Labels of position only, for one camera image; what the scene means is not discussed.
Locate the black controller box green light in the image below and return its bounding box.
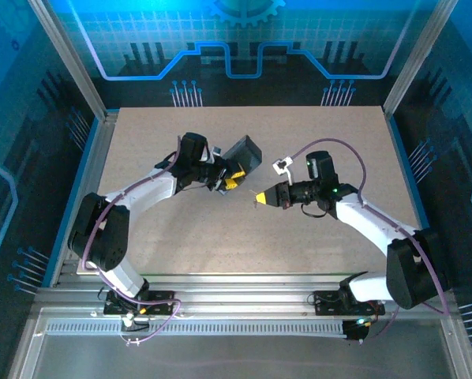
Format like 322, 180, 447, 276
341, 317, 370, 343

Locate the aluminium frame rail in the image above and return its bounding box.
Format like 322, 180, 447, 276
33, 274, 460, 320

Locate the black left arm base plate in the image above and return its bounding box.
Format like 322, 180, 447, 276
103, 289, 176, 317

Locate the dark grey box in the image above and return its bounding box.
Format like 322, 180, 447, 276
214, 134, 264, 197

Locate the grey slotted cable duct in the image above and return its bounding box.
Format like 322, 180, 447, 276
45, 318, 348, 337

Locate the blue table edge strip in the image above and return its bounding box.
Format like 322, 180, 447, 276
41, 116, 103, 287

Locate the aluminium frame post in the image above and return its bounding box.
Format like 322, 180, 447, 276
380, 0, 460, 116
27, 0, 110, 121

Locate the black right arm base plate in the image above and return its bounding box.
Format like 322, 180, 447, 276
313, 289, 387, 317

